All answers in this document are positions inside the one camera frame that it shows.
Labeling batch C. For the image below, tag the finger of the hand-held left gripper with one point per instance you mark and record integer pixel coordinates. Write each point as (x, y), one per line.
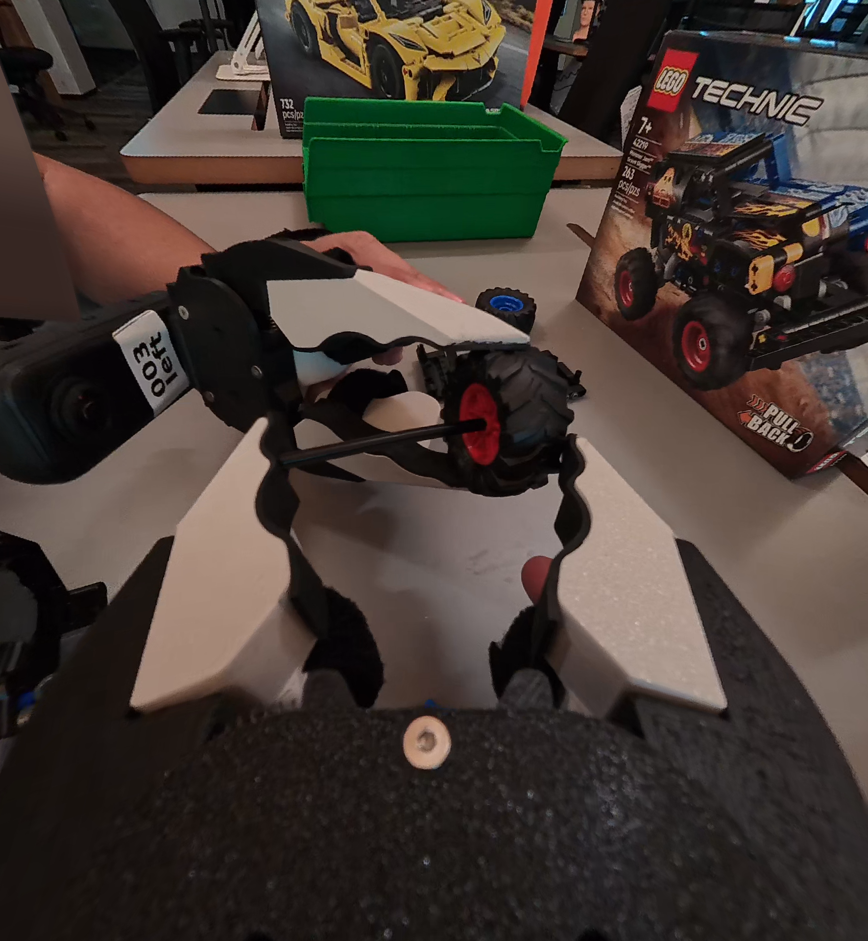
(382, 411)
(374, 309)

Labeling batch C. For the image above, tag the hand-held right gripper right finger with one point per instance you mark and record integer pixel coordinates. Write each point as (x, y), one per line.
(640, 589)

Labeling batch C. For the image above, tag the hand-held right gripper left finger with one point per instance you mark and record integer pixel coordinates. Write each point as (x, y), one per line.
(213, 589)

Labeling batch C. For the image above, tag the long black lego axle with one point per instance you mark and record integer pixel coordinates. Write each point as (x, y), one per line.
(374, 444)

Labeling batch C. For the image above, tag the black lego wheel red rim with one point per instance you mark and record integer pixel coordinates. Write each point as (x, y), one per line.
(528, 411)

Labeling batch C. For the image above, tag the partly built lego truck model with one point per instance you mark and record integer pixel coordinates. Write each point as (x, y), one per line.
(7, 625)

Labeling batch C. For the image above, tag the person's left forearm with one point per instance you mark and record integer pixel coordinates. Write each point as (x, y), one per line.
(110, 235)

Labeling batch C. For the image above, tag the black lego wheel blue rim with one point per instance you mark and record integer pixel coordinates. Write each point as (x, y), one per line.
(505, 309)

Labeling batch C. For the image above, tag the black lego assembly grey ends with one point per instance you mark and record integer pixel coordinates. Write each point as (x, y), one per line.
(575, 384)

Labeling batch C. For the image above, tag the person's left hand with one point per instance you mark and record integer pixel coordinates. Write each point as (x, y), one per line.
(390, 257)

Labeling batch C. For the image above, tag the person's right hand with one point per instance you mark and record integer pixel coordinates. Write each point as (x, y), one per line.
(536, 577)

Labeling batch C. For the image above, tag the green plastic bin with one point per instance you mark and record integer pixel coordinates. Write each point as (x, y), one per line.
(434, 191)

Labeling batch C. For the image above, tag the yellow car toy box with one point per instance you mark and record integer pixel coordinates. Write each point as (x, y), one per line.
(404, 44)

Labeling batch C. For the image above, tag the black office chair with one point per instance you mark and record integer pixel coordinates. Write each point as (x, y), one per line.
(33, 88)

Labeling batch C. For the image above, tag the monster truck toy box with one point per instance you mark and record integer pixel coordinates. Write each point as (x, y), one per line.
(734, 221)

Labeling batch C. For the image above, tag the black lego bracket assembly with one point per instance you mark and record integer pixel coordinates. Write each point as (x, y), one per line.
(434, 367)

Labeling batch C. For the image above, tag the orange post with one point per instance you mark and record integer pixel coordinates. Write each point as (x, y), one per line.
(537, 44)

